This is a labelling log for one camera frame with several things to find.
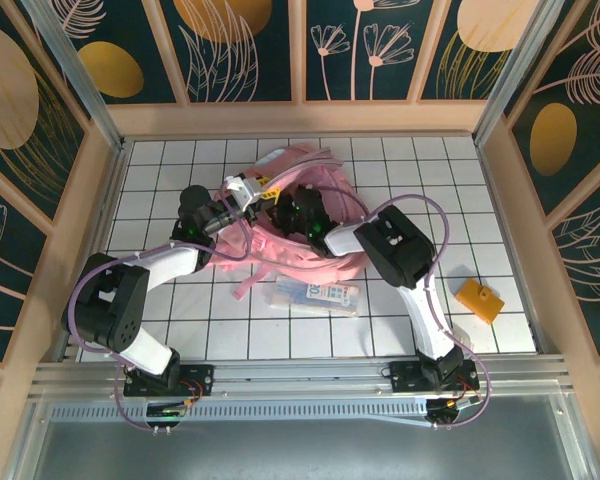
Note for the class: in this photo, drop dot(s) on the pink backpack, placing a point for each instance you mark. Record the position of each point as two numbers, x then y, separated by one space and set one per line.
290 260

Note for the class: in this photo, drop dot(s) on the clear plastic supplies pack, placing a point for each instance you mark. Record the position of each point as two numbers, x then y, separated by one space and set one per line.
315 297

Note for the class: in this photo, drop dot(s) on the orange wallet notebook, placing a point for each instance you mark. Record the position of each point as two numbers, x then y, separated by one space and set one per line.
480 300

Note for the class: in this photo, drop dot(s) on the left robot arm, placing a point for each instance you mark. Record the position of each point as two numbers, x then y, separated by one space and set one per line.
145 350

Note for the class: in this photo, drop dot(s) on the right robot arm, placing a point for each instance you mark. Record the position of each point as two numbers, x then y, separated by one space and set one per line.
395 245

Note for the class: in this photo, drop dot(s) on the grey metal panel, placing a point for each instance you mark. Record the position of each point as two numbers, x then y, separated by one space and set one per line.
300 450

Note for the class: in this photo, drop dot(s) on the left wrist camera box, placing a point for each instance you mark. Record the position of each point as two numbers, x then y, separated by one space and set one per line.
242 190

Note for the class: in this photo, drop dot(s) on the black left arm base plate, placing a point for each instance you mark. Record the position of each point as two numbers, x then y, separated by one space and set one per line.
200 380

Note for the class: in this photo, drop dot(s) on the aluminium mounting rail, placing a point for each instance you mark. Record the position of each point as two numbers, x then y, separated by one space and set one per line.
300 375

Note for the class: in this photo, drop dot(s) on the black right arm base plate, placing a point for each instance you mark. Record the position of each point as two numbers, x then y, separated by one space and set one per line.
405 375

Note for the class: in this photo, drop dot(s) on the aluminium frame post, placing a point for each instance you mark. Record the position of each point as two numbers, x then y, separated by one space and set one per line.
80 75
515 70

